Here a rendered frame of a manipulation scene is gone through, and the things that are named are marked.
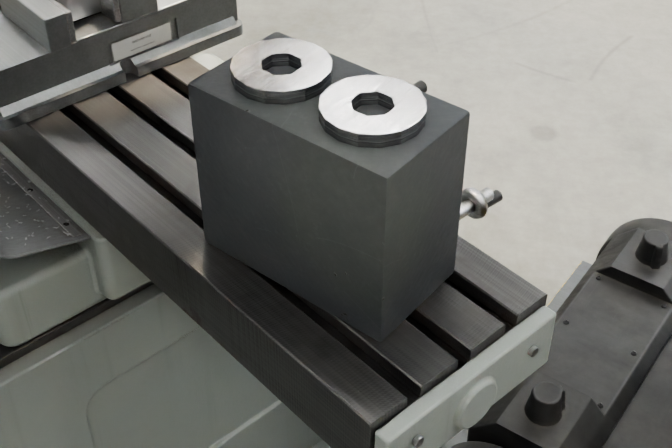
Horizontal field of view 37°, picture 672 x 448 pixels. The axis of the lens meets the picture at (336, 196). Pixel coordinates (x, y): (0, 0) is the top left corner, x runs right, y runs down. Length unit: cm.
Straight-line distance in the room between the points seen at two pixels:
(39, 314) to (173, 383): 28
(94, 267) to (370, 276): 44
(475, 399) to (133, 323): 52
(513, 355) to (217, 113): 34
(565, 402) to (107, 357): 58
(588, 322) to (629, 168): 134
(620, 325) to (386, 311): 63
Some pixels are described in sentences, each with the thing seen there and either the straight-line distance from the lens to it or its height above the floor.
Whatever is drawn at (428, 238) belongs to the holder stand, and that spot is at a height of 102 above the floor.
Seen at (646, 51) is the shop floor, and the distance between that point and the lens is 328.
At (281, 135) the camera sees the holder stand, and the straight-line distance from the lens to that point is 82.
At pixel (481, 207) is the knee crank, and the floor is 53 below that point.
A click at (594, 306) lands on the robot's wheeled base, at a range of 147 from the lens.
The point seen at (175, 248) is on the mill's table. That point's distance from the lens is 99.
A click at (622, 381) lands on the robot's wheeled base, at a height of 59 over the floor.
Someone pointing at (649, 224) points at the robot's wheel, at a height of 59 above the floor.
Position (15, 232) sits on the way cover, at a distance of 114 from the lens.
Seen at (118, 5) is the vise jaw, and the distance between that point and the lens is 122.
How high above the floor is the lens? 160
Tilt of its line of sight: 39 degrees down
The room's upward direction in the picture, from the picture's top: straight up
